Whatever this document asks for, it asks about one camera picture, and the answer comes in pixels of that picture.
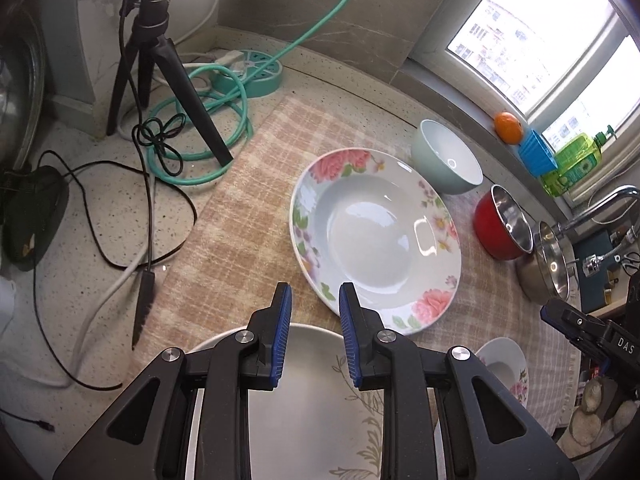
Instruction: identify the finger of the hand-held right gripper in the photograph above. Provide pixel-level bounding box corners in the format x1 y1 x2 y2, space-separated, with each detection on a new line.
541 299 608 356

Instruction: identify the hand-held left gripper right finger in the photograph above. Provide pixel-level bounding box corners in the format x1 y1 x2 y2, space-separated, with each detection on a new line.
338 282 581 480

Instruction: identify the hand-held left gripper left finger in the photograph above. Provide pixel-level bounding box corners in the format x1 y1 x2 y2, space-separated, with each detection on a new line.
52 282 293 480

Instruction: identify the plain steel bowl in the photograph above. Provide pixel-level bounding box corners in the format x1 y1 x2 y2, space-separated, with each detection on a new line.
515 220 581 303

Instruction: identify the white leaf pattern plate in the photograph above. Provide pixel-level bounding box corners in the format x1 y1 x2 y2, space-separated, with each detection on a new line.
192 323 396 480

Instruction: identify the small floral bowl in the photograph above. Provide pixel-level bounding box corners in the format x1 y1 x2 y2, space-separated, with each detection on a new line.
472 337 530 408

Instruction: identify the large floral plate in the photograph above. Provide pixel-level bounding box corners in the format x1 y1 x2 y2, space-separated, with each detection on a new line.
289 147 462 335

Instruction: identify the red steel bowl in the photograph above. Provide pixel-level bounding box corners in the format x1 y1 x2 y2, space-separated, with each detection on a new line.
473 184 535 262

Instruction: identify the light blue bowl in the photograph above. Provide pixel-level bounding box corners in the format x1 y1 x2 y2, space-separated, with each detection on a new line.
411 119 484 196

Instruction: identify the person's right hand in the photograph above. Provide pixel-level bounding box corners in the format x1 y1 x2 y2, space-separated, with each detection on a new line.
570 375 640 448

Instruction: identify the dark blue storage box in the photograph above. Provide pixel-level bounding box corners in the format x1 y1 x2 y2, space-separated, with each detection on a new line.
574 235 632 317

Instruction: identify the pink plaid cloth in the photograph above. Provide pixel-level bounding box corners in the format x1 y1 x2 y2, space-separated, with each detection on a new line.
135 92 583 441

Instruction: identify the chrome faucet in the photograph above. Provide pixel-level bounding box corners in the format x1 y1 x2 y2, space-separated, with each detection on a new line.
557 185 640 241

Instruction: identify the green dish soap bottle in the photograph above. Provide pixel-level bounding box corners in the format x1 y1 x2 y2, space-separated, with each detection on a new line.
542 124 618 197

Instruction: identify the blue fluted cup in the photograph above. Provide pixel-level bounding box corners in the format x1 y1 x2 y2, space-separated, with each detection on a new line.
517 129 560 178

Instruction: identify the orange fruit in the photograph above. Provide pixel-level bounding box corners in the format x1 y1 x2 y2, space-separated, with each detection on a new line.
493 111 525 145

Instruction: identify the teal round power strip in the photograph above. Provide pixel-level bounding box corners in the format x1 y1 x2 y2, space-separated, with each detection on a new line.
212 49 285 100

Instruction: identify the black round stand base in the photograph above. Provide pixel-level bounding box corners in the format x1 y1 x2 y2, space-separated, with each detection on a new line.
0 165 71 266

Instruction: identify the window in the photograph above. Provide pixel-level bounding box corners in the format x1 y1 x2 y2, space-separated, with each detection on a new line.
410 0 640 136

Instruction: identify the steel pot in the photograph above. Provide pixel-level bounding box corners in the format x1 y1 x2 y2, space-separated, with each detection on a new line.
0 10 51 171

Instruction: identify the flexible metal sprayer hose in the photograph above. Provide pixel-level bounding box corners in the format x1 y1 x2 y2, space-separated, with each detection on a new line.
580 230 640 276

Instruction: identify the black cable with inline switch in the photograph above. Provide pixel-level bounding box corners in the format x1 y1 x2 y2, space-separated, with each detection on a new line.
117 0 187 352

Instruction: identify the green cable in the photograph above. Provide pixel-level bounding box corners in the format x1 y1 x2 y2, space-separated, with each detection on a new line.
147 0 378 186

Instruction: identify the thin black usb cable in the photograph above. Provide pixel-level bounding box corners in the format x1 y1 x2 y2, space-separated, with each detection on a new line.
0 407 56 433

